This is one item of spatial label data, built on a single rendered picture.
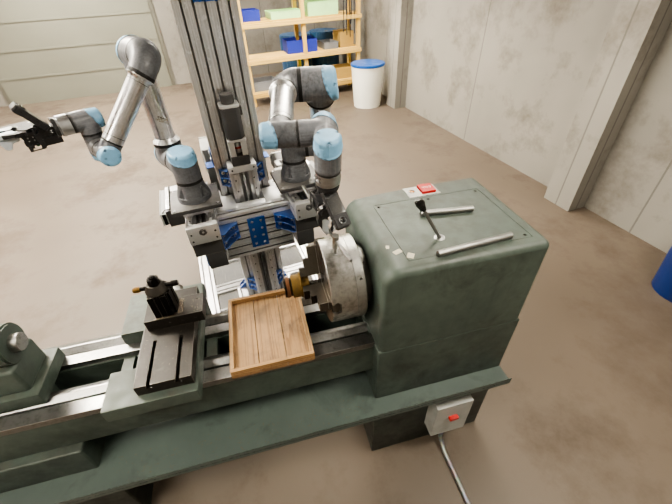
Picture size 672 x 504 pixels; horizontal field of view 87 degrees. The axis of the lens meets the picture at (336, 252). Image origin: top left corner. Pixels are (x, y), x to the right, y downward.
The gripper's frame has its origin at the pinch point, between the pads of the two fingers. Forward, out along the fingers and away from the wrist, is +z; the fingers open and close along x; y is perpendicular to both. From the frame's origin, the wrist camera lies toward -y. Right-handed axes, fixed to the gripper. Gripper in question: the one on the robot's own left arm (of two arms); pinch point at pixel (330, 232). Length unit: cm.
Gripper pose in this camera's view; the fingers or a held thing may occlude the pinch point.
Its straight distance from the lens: 117.8
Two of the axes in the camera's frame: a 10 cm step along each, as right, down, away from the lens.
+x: -8.7, 3.8, -3.2
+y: -4.9, -6.9, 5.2
